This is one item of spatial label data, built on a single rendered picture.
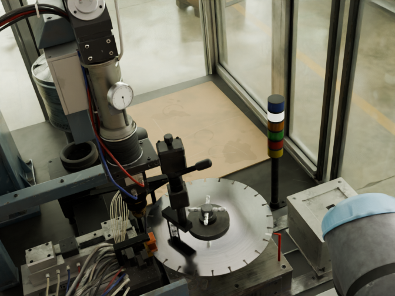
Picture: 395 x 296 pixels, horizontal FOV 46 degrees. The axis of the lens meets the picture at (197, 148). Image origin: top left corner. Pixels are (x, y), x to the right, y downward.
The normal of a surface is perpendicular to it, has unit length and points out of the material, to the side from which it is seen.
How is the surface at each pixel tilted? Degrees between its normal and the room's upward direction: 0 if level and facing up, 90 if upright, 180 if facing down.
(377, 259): 24
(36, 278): 90
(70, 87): 90
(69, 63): 90
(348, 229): 41
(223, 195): 0
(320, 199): 0
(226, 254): 0
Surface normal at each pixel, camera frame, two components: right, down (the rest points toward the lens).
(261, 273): -0.10, -0.77
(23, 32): 0.36, 0.56
